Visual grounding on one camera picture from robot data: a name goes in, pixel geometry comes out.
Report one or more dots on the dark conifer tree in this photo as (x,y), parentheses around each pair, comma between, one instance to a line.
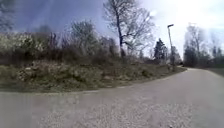
(160,50)

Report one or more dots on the grey asphalt path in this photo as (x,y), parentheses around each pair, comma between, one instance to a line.
(133,106)

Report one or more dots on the grass verge with dry brush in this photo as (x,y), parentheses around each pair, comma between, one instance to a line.
(73,75)

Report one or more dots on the street lamp pole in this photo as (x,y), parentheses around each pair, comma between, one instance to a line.
(170,43)

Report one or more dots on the group of trees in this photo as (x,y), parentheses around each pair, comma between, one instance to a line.
(200,50)

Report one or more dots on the hedge of bare bushes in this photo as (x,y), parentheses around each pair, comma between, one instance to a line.
(50,46)

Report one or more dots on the tall bare tree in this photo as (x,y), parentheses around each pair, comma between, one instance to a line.
(121,30)

